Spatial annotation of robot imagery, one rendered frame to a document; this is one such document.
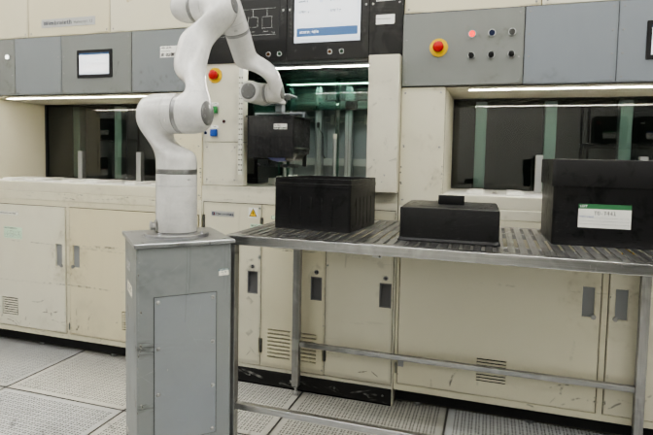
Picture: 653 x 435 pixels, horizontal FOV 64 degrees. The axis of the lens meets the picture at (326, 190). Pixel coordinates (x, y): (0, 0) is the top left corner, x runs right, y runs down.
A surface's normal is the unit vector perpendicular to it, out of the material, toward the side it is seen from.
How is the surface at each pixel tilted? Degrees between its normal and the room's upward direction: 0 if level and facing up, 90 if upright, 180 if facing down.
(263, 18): 90
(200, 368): 90
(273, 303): 90
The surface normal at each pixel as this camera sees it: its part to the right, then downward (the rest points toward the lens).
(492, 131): -0.30, 0.06
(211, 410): 0.46, 0.07
